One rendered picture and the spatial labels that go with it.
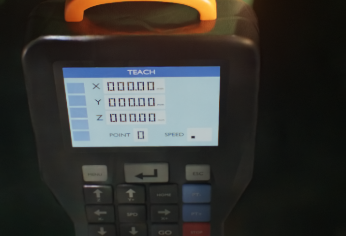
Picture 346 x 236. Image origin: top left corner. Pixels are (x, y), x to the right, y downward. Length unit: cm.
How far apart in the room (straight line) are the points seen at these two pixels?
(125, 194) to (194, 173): 3
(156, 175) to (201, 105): 4
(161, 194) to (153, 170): 2
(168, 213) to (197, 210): 1
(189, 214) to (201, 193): 2
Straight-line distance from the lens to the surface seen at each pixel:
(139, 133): 39
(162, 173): 40
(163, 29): 35
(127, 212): 42
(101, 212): 42
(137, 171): 40
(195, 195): 41
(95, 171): 40
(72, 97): 37
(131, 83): 37
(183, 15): 36
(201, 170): 40
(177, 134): 39
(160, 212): 42
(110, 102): 37
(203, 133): 39
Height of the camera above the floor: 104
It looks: 44 degrees down
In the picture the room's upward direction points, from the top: 180 degrees clockwise
